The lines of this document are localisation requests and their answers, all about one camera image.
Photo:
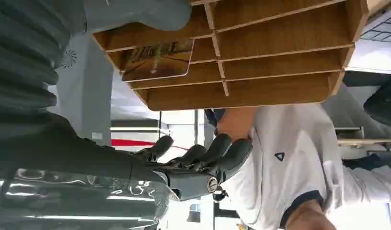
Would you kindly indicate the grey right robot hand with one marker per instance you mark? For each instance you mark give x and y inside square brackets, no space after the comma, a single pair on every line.
[87,158]

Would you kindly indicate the shiny clear plastic cover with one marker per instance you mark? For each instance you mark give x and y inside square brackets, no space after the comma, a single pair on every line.
[78,203]

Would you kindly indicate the grey cabinet with round vent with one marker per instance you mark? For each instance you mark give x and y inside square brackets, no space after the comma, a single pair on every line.
[87,95]

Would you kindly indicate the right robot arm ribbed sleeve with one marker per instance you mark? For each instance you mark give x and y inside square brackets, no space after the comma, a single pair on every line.
[21,63]

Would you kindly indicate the wooden card box with slots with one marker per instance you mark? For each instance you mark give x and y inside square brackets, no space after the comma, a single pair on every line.
[278,85]

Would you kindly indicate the person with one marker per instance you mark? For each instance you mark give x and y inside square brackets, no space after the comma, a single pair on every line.
[297,152]

